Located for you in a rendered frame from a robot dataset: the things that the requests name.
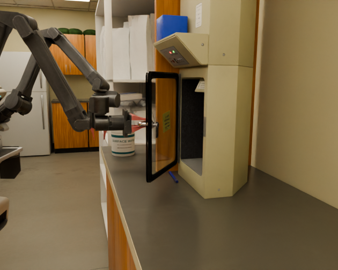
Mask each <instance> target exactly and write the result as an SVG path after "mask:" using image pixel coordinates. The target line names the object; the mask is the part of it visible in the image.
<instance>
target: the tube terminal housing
mask: <svg viewBox="0 0 338 270"><path fill-rule="evenodd" d="M201 2H202V26H200V27H198V28H195V16H196V5H198V4H199V3H201ZM180 15H181V16H187V17H188V28H187V33H200V34H208V35H209V48H208V64H207V65H202V66H192V67H182V68H179V74H181V81H182V79H201V78H204V117H206V137H204V136H203V161H202V176H200V175H198V174H197V173H196V172H195V171H193V170H192V169H190V167H188V166H187V165H186V164H184V163H183V162H182V161H181V160H182V159H181V157H180V163H178V174H179V175H180V176H181V177H182V178H183V179H184V180H185V181H186V182H187V183H188V184H189V185H190V186H191V187H192V188H194V189H195V190H196V191H197V192H198V193H199V194H200V195H201V196H202V197H203V198H204V199H209V198H220V197H230V196H233V195H234V194H235V193H236V192H237V191H238V190H239V189H240V188H241V187H242V186H243V185H244V184H245V183H246V182H247V176H248V155H249V135H250V123H251V103H252V82H253V61H254V40H255V20H256V0H180ZM180 148H181V105H180Z"/></svg>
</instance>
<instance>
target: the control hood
mask: <svg viewBox="0 0 338 270"><path fill-rule="evenodd" d="M153 46H154V47H155V48H156V49H157V50H158V51H159V52H160V53H161V54H162V55H163V57H164V58H165V59H166V60H167V61H168V62H169V63H170V64H171V65H172V66H173V67H174V68H187V67H192V66H202V65H207V64H208V48H209V35H208V34H200V33H178V32H176V33H174V34H172V35H169V36H167V37H165V38H163V39H161V40H159V41H157V42H155V43H154V44H153ZM172 46H174V47H175V48H176V50H177V51H178V52H179V53H180V54H181V55H182V56H183V57H184V59H185V60H186V61H187V62H188V63H189V64H186V65H178V66H174V65H173V64H172V63H171V62H170V61H169V60H168V59H167V58H166V57H165V56H164V54H163V53H162V52H161V51H160V50H163V49H166V48H169V47H172Z"/></svg>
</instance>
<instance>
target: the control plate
mask: <svg viewBox="0 0 338 270"><path fill-rule="evenodd" d="M160 51H161V52H162V53H163V54H164V56H165V57H166V58H167V59H168V60H169V61H170V62H171V61H172V60H174V58H175V59H176V60H177V59H178V60H179V59H180V60H181V58H182V60H181V61H178V63H177V62H176V61H175V60H174V61H175V63H173V62H171V63H172V64H173V65H174V66H178V65H186V64H189V63H188V62H187V61H186V60H185V59H184V57H183V56H182V55H181V54H180V53H179V52H178V51H177V50H176V48H175V47H174V46H172V47H169V48H166V49H163V50H160ZM173 51H174V52H173ZM170 52H171V53H170Z"/></svg>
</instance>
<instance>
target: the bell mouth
mask: <svg viewBox="0 0 338 270"><path fill-rule="evenodd" d="M195 92H204V78H201V79H200V81H199V83H198V85H197V87H196V90H195Z"/></svg>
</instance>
